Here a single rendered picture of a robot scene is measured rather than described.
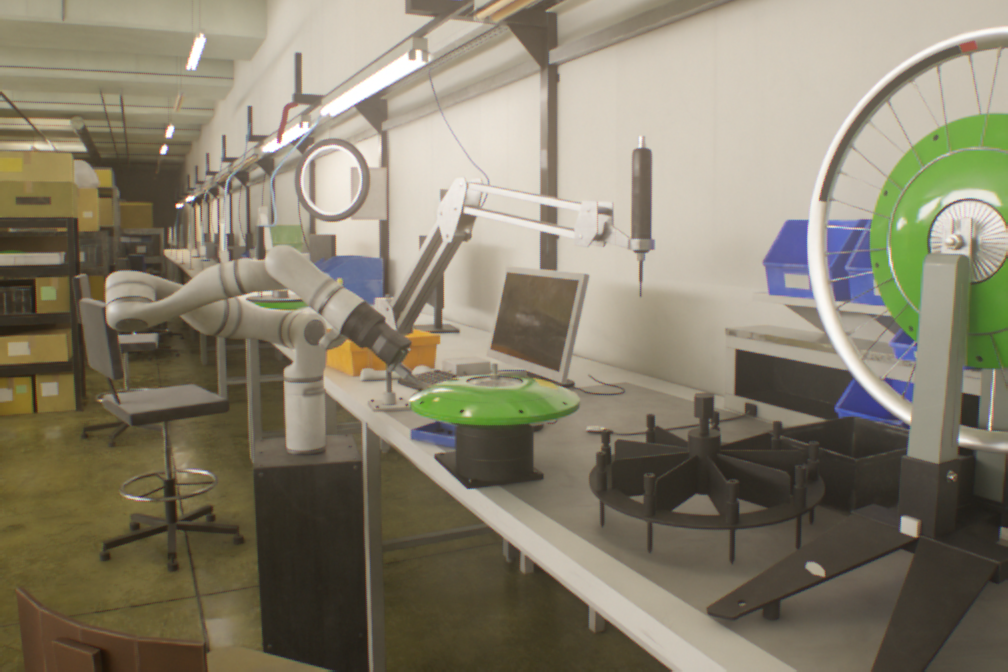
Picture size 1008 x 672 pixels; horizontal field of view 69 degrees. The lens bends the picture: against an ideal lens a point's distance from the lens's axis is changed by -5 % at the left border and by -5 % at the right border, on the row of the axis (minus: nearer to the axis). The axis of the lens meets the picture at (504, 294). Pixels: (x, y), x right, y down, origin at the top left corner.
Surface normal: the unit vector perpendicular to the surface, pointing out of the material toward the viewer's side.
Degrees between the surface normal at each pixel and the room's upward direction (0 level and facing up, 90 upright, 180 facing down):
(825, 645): 0
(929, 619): 18
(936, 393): 87
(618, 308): 90
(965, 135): 66
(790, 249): 88
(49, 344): 90
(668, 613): 0
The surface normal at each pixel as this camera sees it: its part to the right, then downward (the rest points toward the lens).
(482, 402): -0.07, -0.90
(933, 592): -0.27, -0.93
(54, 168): 0.47, 0.07
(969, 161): -0.85, -0.20
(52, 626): -0.45, 0.07
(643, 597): 0.00, -1.00
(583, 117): -0.90, 0.04
